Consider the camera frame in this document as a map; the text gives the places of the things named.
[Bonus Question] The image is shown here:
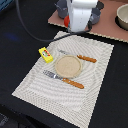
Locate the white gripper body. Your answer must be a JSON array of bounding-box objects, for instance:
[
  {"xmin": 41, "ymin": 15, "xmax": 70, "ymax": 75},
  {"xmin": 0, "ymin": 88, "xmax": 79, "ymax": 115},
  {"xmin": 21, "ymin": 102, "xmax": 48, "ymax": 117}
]
[{"xmin": 66, "ymin": 0, "xmax": 98, "ymax": 32}]

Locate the yellow butter box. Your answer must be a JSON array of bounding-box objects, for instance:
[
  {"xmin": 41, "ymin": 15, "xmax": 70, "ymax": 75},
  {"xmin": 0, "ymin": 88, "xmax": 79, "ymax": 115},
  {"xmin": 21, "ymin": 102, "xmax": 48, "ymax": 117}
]
[{"xmin": 39, "ymin": 47, "xmax": 53, "ymax": 63}]

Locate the red toy tomato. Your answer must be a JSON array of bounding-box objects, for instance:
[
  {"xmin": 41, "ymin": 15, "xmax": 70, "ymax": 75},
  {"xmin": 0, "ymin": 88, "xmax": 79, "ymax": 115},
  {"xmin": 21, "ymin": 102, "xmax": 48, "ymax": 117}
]
[{"xmin": 64, "ymin": 15, "xmax": 70, "ymax": 27}]

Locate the small grey saucepan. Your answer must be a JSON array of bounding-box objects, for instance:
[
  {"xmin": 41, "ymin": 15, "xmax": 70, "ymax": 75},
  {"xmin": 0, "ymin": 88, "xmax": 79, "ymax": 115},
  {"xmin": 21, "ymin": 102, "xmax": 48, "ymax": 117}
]
[{"xmin": 90, "ymin": 8, "xmax": 101, "ymax": 24}]

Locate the grey pot with handles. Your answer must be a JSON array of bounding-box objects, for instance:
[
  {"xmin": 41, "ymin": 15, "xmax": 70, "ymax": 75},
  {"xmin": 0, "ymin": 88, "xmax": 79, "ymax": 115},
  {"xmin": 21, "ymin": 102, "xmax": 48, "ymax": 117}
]
[{"xmin": 55, "ymin": 0, "xmax": 68, "ymax": 19}]

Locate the cream bowl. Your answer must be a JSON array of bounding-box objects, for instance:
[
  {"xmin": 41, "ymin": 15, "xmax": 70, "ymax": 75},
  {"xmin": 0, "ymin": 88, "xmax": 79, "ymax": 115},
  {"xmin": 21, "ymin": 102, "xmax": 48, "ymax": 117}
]
[{"xmin": 117, "ymin": 4, "xmax": 128, "ymax": 30}]

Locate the round wooden plate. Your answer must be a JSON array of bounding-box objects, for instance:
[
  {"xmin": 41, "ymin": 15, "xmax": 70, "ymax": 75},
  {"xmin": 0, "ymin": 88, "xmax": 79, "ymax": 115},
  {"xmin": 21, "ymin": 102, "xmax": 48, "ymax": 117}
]
[{"xmin": 55, "ymin": 55, "xmax": 82, "ymax": 78}]

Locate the beige woven placemat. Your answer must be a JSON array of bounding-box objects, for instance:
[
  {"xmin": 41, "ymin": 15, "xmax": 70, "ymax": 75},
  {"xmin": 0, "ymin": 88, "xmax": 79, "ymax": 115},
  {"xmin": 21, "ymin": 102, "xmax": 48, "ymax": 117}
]
[{"xmin": 12, "ymin": 35, "xmax": 113, "ymax": 128}]

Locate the wooden handled knife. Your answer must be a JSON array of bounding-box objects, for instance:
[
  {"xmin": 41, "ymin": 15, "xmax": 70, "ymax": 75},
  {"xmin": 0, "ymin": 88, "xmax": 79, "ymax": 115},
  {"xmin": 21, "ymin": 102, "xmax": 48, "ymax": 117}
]
[{"xmin": 58, "ymin": 49, "xmax": 97, "ymax": 63}]

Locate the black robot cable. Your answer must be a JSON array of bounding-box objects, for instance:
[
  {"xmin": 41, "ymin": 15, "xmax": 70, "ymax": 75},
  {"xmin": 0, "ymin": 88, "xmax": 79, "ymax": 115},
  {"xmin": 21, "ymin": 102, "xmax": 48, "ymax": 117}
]
[{"xmin": 14, "ymin": 0, "xmax": 94, "ymax": 43}]

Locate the wooden handled fork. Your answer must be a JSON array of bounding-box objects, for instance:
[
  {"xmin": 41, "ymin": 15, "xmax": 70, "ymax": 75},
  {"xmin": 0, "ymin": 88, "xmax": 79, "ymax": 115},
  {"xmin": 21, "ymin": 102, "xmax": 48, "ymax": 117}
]
[{"xmin": 43, "ymin": 70, "xmax": 84, "ymax": 89}]

